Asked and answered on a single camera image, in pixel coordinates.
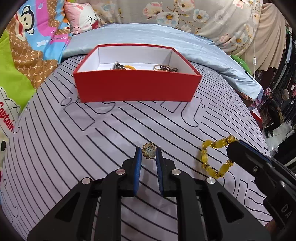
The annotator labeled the light blue pillow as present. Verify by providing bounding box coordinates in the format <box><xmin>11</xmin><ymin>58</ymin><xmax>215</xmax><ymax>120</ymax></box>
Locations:
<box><xmin>62</xmin><ymin>23</ymin><xmax>264</xmax><ymax>100</ymax></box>

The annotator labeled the gold flower ring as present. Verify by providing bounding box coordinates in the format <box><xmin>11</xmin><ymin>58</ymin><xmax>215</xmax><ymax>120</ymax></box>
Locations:
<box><xmin>141</xmin><ymin>142</ymin><xmax>157</xmax><ymax>160</ymax></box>

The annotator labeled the beige curtain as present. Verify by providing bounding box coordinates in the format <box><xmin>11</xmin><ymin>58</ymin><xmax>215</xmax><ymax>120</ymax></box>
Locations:
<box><xmin>241</xmin><ymin>3</ymin><xmax>287</xmax><ymax>74</ymax></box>

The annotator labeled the person in background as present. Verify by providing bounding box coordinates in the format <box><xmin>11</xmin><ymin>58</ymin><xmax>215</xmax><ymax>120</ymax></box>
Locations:
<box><xmin>264</xmin><ymin>89</ymin><xmax>290</xmax><ymax>138</ymax></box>

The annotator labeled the white hanging cord switch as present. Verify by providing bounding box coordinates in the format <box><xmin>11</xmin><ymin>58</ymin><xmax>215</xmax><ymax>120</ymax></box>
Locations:
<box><xmin>252</xmin><ymin>13</ymin><xmax>257</xmax><ymax>77</ymax></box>

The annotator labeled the colourful cartoon monkey quilt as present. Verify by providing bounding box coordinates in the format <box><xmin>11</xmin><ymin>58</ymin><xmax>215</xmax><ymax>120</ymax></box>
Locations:
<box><xmin>1</xmin><ymin>1</ymin><xmax>71</xmax><ymax>158</ymax></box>

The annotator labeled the grey striped bed sheet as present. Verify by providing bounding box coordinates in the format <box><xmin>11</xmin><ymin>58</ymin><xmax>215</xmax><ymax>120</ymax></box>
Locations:
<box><xmin>1</xmin><ymin>56</ymin><xmax>269</xmax><ymax>238</ymax></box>

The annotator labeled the pink cartoon pillow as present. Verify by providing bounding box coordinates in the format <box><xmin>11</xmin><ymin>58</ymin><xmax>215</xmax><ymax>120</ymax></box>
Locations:
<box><xmin>64</xmin><ymin>1</ymin><xmax>102</xmax><ymax>35</ymax></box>

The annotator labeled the silver metal wristwatch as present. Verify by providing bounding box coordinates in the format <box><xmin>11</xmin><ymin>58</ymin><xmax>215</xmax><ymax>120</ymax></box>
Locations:
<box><xmin>112</xmin><ymin>61</ymin><xmax>126</xmax><ymax>70</ymax></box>

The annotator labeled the grey floral quilt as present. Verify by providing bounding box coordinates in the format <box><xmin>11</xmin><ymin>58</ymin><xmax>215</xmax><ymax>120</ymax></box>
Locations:
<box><xmin>88</xmin><ymin>0</ymin><xmax>263</xmax><ymax>56</ymax></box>

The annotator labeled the red cardboard box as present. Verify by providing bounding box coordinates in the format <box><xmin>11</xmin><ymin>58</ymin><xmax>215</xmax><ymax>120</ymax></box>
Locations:
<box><xmin>73</xmin><ymin>44</ymin><xmax>202</xmax><ymax>102</ymax></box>

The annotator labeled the green plastic object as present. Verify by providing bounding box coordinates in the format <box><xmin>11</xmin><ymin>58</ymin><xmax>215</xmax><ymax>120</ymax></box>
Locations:
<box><xmin>230</xmin><ymin>55</ymin><xmax>252</xmax><ymax>75</ymax></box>

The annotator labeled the dark garnet bead bracelet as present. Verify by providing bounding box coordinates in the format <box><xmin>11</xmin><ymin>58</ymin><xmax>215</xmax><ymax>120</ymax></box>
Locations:
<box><xmin>159</xmin><ymin>65</ymin><xmax>180</xmax><ymax>73</ymax></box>

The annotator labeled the person's hand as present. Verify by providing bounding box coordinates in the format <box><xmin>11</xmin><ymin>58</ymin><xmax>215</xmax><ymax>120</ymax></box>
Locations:
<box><xmin>264</xmin><ymin>219</ymin><xmax>289</xmax><ymax>241</ymax></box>

